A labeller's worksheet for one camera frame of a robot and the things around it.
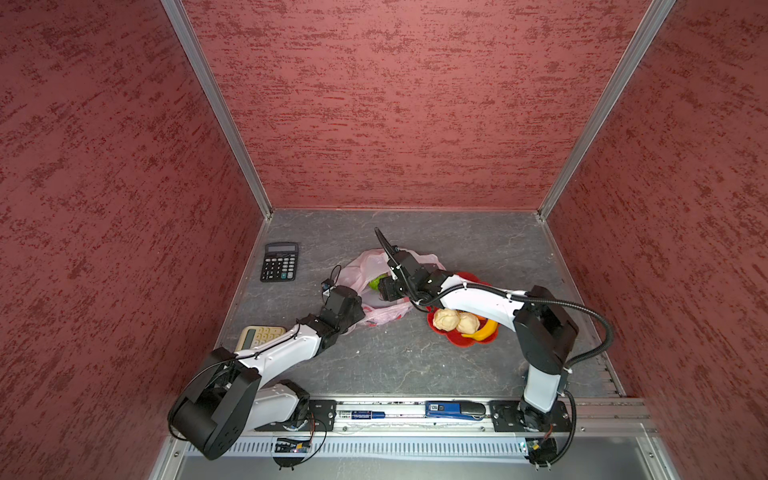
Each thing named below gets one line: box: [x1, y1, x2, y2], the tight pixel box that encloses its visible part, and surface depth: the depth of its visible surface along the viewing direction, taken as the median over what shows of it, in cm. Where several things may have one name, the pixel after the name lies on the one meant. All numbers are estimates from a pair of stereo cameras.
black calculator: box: [260, 242, 299, 282], surface depth 105 cm
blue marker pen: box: [336, 410, 386, 420], surface depth 75 cm
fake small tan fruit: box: [456, 312, 480, 335], surface depth 87 cm
